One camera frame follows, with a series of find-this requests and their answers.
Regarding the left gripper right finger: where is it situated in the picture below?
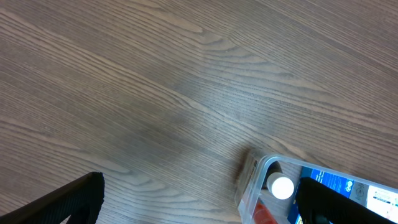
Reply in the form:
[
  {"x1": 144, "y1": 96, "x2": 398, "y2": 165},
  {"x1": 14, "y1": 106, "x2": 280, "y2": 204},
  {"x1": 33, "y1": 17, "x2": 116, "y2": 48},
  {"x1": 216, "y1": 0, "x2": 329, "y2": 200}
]
[{"x1": 295, "y1": 177, "x2": 394, "y2": 224}]

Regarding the white bandage box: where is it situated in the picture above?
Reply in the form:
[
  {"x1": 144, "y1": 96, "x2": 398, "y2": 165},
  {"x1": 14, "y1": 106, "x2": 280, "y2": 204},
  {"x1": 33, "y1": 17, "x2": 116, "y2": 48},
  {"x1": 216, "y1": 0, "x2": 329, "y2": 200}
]
[{"x1": 349, "y1": 182, "x2": 397, "y2": 223}]

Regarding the black bottle white cap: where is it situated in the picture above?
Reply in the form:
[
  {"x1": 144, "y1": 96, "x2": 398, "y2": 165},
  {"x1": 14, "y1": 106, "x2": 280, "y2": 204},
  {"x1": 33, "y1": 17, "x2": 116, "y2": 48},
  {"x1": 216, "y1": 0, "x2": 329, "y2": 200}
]
[{"x1": 262, "y1": 161, "x2": 295, "y2": 200}]

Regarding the orange bottle white cap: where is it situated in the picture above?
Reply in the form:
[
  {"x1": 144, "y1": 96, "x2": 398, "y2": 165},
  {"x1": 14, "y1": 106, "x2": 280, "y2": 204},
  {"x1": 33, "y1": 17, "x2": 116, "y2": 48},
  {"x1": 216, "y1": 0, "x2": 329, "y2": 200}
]
[{"x1": 253, "y1": 199, "x2": 277, "y2": 224}]

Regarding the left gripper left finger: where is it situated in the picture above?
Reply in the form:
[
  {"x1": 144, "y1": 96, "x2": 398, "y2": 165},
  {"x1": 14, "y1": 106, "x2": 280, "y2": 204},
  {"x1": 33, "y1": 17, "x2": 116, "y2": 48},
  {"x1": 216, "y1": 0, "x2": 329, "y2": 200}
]
[{"x1": 1, "y1": 172, "x2": 105, "y2": 224}]

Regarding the clear plastic container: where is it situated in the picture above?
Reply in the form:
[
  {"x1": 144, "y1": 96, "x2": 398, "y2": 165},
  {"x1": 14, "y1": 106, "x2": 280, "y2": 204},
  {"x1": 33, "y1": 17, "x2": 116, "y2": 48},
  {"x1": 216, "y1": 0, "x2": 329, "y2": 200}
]
[{"x1": 235, "y1": 149, "x2": 397, "y2": 224}]

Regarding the blue lozenge box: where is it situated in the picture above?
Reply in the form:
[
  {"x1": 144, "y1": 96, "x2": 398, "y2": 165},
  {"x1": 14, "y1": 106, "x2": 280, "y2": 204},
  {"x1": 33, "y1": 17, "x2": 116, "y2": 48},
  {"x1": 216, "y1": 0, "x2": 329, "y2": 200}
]
[{"x1": 287, "y1": 167, "x2": 355, "y2": 224}]

